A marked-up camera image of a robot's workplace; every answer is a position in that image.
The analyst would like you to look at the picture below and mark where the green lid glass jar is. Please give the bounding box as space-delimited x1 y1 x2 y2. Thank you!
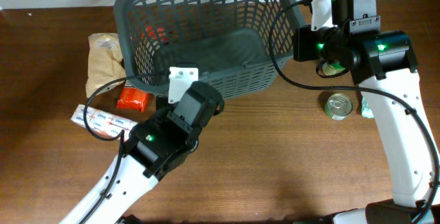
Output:
322 63 345 76

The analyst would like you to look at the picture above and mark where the orange snack packet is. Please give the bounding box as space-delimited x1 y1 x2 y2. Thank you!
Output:
116 87 149 113

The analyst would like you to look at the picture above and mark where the grey plastic shopping basket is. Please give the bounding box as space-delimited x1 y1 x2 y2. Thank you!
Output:
114 0 304 99

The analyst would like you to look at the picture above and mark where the tissue pocket packs bundle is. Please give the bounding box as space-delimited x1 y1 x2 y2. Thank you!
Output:
86 107 137 140

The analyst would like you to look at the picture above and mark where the beige grain pouch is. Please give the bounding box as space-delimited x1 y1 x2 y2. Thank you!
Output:
85 33 126 98

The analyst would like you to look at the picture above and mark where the pale green foil packet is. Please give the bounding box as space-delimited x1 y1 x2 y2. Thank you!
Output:
361 97 374 119

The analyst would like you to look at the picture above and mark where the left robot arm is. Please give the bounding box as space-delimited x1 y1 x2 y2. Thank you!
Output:
62 81 225 224

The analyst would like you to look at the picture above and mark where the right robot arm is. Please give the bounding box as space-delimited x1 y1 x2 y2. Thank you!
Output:
293 0 439 223

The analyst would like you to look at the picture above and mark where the green label tin can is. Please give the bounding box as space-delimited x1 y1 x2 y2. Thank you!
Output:
324 93 353 120

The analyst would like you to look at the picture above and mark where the right black camera cable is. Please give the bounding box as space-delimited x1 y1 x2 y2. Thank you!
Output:
267 0 440 224

